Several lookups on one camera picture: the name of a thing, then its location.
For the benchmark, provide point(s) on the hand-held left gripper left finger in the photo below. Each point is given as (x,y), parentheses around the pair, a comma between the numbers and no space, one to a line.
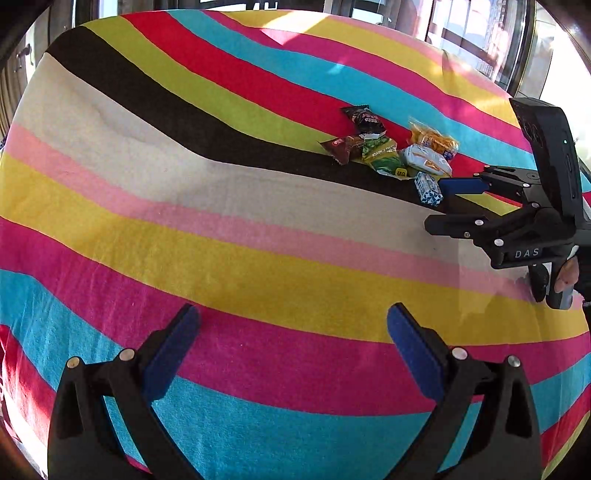
(173,350)

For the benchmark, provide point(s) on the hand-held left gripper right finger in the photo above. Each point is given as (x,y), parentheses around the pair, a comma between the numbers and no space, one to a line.
(415,355)

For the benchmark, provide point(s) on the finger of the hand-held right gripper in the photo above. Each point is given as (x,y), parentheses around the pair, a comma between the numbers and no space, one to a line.
(461,186)
(457,225)

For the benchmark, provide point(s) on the small blue white packet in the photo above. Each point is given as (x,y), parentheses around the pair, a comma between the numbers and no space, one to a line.
(427,189)

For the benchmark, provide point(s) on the brown chocolate bar packet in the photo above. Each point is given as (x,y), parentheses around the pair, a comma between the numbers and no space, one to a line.
(339,146)

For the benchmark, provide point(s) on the person's right hand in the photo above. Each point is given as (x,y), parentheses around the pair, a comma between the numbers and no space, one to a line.
(565,277)

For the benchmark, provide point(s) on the white orange snack packet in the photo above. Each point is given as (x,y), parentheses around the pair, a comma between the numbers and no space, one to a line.
(425,160)

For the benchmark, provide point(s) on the green pea packet yellow label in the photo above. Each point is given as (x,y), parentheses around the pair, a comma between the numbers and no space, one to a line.
(381,157)

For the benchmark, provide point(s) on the striped tablecloth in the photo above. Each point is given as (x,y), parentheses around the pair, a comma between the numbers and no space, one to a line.
(231,258)

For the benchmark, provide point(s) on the dark brown snack packet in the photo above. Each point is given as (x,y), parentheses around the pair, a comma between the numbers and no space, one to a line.
(364,121)

